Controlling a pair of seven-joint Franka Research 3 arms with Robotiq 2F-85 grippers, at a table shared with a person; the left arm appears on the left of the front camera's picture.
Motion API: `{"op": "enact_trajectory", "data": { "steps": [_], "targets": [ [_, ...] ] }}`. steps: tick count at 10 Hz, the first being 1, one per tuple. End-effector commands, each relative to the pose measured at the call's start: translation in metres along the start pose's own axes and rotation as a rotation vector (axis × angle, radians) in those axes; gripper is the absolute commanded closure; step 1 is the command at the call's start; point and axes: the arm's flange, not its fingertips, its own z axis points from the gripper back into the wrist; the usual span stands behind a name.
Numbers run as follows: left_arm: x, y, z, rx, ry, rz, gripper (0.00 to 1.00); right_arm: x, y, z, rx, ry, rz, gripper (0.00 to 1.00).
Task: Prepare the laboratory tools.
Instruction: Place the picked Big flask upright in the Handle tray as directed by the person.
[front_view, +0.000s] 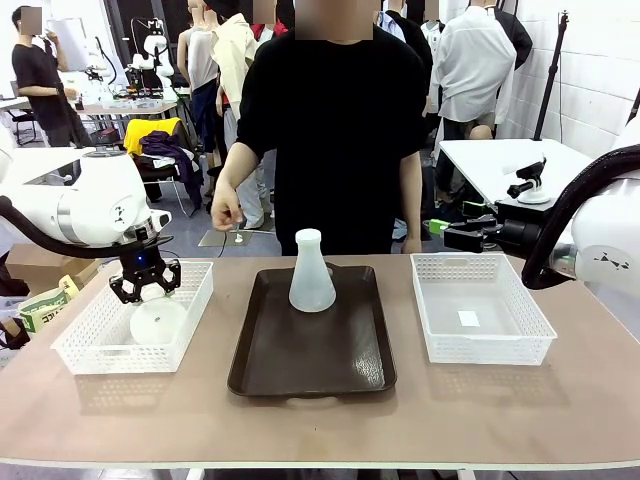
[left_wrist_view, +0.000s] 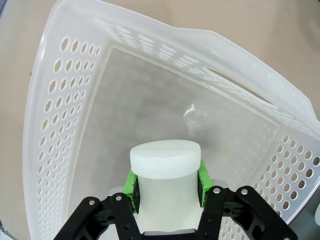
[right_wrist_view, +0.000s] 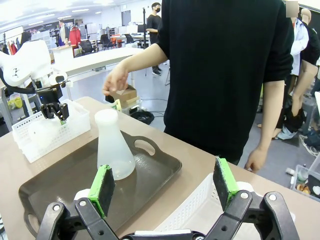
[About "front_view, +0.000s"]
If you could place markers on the translucent plastic conical flask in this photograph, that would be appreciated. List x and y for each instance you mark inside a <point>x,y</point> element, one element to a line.
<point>311,280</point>

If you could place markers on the grey floor plate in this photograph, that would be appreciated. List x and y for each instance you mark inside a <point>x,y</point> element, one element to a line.
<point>215,240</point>

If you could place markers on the black red case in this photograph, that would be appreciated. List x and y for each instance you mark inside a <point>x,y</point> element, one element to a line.
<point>106,136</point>

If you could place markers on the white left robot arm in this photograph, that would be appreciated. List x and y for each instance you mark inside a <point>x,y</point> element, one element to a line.
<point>100,200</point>

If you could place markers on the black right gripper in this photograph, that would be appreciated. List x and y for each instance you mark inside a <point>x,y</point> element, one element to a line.
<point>520,233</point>

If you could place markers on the small camera on white mount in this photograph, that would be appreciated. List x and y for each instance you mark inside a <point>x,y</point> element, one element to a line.
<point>530,182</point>

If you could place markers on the white side table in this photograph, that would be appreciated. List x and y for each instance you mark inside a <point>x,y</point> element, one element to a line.
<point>45,160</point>

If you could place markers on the mannequin with white tank top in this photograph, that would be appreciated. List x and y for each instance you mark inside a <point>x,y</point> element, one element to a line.
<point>200,65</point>

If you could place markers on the green printed carton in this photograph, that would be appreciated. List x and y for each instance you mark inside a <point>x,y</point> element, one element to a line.
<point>47,307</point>

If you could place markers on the black hanging jacket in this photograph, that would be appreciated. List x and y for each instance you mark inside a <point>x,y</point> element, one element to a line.
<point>517,35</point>

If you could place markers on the cluttered background work table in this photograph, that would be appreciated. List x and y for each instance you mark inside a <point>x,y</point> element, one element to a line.
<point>130,106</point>

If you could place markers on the person's right hand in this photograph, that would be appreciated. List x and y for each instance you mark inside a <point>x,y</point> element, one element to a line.
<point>225,212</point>

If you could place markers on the white background table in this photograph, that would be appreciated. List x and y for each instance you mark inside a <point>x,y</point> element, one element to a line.
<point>480,160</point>

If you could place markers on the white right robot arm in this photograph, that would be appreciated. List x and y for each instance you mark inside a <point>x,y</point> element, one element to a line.
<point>605,235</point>

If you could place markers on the person in black t-shirt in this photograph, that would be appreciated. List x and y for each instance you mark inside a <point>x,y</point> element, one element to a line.
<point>340,150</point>

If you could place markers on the person's left forearm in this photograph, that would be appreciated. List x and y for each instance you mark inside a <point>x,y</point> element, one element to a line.
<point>412,200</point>

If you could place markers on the person's left hand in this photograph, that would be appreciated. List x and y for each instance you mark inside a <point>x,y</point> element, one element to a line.
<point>412,246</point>

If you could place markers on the brown cardboard box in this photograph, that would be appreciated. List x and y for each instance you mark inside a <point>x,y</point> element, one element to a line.
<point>35,265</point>

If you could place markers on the black office chair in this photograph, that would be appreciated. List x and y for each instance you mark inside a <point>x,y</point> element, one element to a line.
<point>22,120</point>

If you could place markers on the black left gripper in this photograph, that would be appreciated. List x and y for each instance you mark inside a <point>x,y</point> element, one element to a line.
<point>142,262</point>

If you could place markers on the person's right forearm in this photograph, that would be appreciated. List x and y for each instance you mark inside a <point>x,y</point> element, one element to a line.
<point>237,170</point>

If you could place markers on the purple garment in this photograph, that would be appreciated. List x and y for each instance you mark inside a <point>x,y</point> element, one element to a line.
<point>175,155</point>

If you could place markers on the white perforated plastic basket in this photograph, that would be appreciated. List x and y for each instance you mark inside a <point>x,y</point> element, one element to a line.
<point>115,357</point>
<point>490,350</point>

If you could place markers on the dark brown plastic tray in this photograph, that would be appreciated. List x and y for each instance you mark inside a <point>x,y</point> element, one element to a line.
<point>310,350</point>

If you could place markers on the black tripod pole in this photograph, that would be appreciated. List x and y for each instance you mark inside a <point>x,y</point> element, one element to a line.
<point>552,65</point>

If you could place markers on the background person black shirt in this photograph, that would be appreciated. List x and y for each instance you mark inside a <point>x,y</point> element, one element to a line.
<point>42,85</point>

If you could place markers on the yellow garment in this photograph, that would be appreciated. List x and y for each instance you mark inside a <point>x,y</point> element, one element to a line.
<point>137,135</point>

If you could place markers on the white paper label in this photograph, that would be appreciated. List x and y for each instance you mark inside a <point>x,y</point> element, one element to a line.
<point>468,318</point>

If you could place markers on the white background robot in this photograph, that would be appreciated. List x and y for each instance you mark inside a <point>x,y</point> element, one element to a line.
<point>150,47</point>

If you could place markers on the black metal chair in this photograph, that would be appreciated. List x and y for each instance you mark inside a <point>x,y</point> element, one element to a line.
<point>165,175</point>

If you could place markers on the mannequin with white shirt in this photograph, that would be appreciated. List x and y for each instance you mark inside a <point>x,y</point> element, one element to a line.
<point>475,65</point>

